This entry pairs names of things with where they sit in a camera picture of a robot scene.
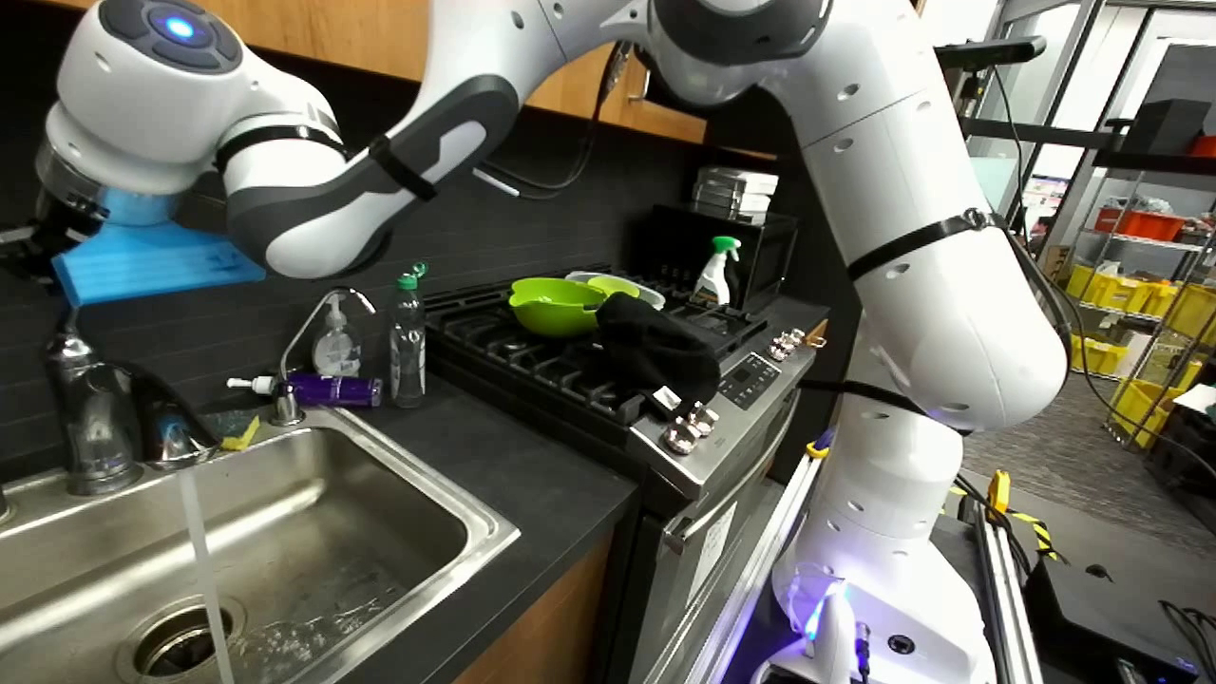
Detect wooden lower cabinets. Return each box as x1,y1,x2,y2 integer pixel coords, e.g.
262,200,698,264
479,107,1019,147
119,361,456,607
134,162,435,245
454,536,622,684

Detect thin chrome faucet white lever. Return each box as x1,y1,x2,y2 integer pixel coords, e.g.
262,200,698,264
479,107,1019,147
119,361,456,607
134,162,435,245
221,287,383,428

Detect aluminum rail yellow clamp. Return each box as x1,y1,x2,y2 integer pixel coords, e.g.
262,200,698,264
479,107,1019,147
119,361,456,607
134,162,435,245
967,470,1057,684
689,437,835,684

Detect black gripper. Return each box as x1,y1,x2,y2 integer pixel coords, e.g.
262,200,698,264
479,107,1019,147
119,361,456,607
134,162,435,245
0,198,105,276

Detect chrome faucet body with spout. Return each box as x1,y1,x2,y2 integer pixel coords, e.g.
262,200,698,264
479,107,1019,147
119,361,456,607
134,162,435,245
48,359,213,498

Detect clear soap pump bottle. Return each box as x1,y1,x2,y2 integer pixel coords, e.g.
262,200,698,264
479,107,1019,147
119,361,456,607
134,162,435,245
307,289,366,383

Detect wooden upper cabinets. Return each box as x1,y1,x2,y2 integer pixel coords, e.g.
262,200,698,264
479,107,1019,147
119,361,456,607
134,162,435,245
34,0,713,147

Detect metal shelf rack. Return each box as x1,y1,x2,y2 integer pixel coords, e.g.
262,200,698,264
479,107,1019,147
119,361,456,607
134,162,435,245
962,0,1216,428

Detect white spray bottle green trigger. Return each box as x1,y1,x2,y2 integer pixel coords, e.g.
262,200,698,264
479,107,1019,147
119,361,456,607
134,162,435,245
690,233,744,316

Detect chrome faucet lever handle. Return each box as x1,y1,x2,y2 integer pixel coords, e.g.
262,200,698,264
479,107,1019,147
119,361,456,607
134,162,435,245
43,311,104,377

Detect green colander bowl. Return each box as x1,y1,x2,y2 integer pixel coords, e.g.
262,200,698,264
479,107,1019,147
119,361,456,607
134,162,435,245
500,273,617,342

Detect red storage bin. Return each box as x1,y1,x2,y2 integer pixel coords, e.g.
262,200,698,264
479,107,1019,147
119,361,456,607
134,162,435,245
1089,206,1187,247

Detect black gas stove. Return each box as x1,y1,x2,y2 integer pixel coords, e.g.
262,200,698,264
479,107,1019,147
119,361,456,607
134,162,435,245
423,276,839,684

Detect wooden cabinets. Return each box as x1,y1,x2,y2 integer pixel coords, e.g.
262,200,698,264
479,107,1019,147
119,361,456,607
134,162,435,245
34,0,713,147
454,536,622,684

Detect yellow green scrub sponge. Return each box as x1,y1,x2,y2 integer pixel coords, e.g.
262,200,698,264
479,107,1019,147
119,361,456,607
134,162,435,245
213,413,265,461

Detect yellow storage bin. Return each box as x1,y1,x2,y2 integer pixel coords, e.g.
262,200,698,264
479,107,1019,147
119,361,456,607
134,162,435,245
1064,264,1145,320
1107,359,1201,449
1133,276,1216,342

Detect clear bottle green cap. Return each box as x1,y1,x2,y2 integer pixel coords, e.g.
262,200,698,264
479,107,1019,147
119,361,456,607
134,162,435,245
383,264,435,406

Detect stacked white containers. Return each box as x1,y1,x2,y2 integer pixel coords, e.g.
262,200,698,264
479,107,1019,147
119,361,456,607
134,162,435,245
690,162,783,233

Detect stainless steel sink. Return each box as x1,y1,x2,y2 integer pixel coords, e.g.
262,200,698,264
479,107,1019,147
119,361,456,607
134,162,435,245
0,402,525,684

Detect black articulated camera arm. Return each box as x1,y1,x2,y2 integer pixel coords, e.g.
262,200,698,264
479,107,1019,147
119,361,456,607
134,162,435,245
931,36,1053,76

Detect black cloth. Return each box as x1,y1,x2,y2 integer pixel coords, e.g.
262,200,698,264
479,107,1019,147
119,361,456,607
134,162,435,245
592,293,725,411

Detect black countertop appliance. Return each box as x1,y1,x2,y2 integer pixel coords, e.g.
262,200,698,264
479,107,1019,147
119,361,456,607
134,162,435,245
631,200,801,322

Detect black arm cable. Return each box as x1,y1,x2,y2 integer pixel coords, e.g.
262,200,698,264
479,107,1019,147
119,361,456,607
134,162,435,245
473,42,639,200

